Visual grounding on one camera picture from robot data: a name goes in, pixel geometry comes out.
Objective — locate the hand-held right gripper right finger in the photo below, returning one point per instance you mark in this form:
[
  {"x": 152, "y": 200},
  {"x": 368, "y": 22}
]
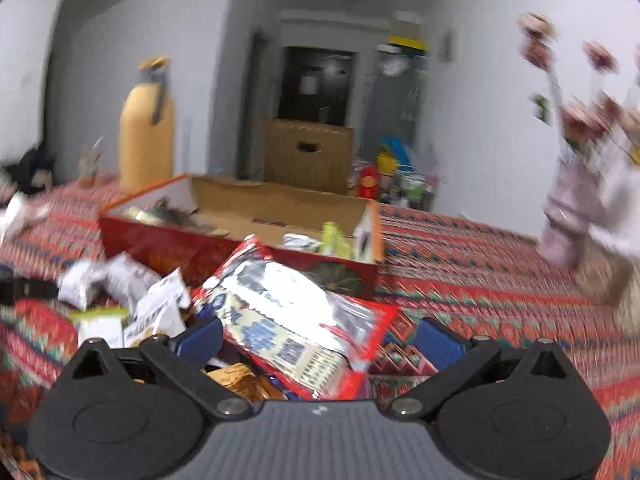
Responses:
[{"x": 440, "y": 345}]

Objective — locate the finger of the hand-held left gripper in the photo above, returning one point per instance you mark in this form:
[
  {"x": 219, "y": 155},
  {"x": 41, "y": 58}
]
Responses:
[
  {"x": 32, "y": 289},
  {"x": 5, "y": 273}
]

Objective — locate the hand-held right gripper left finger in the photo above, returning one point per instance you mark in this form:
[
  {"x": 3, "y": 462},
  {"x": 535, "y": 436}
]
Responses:
[{"x": 200, "y": 342}]

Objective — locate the large red snack bag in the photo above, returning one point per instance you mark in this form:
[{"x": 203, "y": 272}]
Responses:
[{"x": 300, "y": 310}]

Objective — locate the red cardboard box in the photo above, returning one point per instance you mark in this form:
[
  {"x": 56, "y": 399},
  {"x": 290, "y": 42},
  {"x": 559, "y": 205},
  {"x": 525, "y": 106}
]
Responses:
[{"x": 150, "y": 245}]

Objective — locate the grey snack packet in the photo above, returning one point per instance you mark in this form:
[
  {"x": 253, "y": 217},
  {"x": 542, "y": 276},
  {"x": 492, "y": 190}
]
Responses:
[{"x": 165, "y": 215}]

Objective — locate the white cookie snack packet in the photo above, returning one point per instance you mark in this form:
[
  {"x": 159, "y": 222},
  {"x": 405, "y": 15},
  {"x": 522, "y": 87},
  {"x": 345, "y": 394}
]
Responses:
[{"x": 300, "y": 242}]

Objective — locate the light green snack packet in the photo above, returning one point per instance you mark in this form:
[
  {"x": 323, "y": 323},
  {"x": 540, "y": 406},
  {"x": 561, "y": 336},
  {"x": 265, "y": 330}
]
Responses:
[{"x": 336, "y": 240}]

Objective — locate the white cloth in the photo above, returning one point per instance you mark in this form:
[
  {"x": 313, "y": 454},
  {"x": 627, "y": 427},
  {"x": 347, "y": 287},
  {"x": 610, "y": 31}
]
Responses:
[{"x": 20, "y": 215}]

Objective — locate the patterned red tablecloth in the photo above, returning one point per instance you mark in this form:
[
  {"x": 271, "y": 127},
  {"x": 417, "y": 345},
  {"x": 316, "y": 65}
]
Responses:
[{"x": 475, "y": 270}]

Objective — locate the pile of dark clothes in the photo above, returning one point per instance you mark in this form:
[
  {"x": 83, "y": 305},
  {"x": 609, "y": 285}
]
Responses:
[{"x": 30, "y": 170}]

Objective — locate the clear drinking glass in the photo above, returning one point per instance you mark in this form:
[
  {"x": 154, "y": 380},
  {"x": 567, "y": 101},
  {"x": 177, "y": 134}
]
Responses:
[{"x": 90, "y": 165}]

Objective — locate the rack of small bottles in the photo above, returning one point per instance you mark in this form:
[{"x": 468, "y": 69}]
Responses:
[{"x": 415, "y": 190}]

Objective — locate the red tin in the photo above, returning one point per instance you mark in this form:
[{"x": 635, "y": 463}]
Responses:
[{"x": 369, "y": 182}]

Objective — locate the pink ceramic vase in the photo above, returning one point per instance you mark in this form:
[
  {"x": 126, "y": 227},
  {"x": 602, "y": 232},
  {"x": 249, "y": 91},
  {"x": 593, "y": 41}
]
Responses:
[{"x": 570, "y": 210}]

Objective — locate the yellow plastic item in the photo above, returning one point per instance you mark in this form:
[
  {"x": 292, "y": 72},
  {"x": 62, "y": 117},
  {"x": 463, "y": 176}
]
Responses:
[{"x": 386, "y": 164}]

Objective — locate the yellow thermos jug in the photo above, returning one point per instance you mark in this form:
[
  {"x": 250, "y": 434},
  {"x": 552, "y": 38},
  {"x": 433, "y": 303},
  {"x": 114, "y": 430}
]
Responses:
[{"x": 145, "y": 135}]

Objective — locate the woven chair back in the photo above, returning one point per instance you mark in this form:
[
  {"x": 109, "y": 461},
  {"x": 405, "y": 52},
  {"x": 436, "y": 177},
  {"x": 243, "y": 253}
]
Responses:
[{"x": 290, "y": 170}]

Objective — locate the blue plastic item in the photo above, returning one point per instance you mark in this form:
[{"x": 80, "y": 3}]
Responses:
[{"x": 400, "y": 152}]

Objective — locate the floral white vase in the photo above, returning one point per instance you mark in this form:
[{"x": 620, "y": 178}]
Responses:
[{"x": 625, "y": 200}]

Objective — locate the grey refrigerator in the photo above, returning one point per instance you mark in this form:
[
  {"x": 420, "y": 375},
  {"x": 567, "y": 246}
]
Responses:
[{"x": 405, "y": 110}]

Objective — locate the dried pink roses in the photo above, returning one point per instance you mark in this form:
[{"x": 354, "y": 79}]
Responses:
[{"x": 580, "y": 120}]

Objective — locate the dark entrance door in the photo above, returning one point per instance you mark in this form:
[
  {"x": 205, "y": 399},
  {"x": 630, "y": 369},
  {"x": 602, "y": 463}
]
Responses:
[{"x": 340, "y": 90}]

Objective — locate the paper notice on door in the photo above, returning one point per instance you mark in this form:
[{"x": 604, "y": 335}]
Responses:
[{"x": 308, "y": 84}]

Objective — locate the clear plastic bag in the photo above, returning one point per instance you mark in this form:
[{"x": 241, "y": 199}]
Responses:
[{"x": 394, "y": 65}]

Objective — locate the yellow box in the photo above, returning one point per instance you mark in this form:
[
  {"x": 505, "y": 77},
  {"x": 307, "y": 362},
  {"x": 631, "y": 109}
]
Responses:
[{"x": 407, "y": 42}]

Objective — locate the wall poster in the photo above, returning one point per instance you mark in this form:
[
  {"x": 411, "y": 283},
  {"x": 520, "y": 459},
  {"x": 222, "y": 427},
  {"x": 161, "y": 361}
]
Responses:
[{"x": 446, "y": 46}]

